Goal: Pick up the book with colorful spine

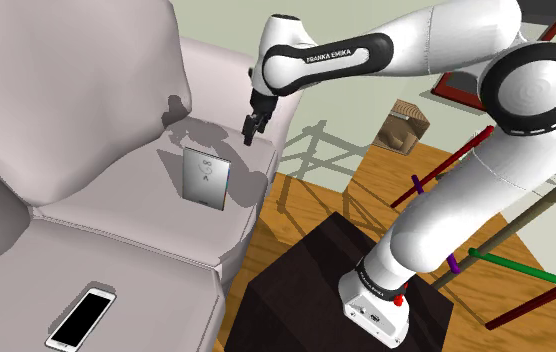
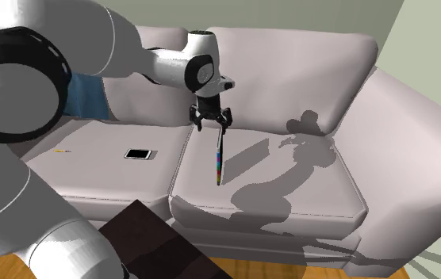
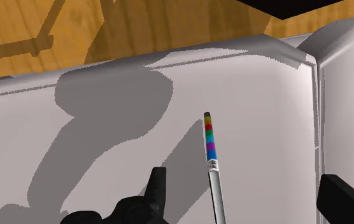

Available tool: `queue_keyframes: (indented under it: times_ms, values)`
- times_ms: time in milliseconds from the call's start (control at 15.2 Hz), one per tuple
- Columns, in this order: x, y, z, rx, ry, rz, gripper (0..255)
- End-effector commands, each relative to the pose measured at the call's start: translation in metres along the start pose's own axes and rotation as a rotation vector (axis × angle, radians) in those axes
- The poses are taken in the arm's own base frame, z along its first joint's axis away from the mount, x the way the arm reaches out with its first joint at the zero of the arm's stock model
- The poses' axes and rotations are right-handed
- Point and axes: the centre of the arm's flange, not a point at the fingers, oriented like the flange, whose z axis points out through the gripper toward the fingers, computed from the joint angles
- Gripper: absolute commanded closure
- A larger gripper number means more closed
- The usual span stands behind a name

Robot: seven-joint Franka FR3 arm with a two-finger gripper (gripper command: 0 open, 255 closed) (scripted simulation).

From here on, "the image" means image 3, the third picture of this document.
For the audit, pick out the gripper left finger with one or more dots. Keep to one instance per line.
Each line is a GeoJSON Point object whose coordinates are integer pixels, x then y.
{"type": "Point", "coordinates": [157, 189]}

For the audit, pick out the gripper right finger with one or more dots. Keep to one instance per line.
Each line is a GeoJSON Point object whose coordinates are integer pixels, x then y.
{"type": "Point", "coordinates": [344, 201]}

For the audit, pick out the rainbow striped silver pen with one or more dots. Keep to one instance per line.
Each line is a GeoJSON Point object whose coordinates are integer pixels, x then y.
{"type": "Point", "coordinates": [213, 173]}

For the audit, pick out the white sofa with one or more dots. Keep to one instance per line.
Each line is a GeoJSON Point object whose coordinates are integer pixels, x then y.
{"type": "Point", "coordinates": [257, 108]}

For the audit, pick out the black robot stand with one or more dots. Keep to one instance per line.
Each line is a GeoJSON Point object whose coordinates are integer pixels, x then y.
{"type": "Point", "coordinates": [285, 7]}

